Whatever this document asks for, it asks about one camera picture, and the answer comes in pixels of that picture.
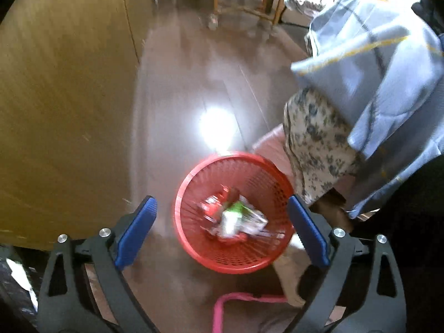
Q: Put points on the brown wooden cabinet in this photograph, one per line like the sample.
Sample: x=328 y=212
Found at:
x=62 y=111

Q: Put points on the white floral bed skirt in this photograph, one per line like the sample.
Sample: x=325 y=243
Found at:
x=319 y=145

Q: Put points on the red plastic mesh basket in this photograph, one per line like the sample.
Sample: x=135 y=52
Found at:
x=208 y=249

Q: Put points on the pink metal frame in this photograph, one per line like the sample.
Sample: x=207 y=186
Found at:
x=222 y=308

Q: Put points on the blue checked blanket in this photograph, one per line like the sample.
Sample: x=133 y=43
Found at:
x=364 y=59

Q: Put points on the red snack wrapper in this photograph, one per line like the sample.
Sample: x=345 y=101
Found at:
x=215 y=211

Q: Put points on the wooden armchair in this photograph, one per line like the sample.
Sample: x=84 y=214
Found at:
x=270 y=0

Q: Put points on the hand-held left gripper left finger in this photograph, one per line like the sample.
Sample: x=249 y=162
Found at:
x=135 y=232

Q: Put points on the silver foil wrapper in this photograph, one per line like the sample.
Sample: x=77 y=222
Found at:
x=256 y=223

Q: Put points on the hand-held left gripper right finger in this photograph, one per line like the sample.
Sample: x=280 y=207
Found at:
x=308 y=232

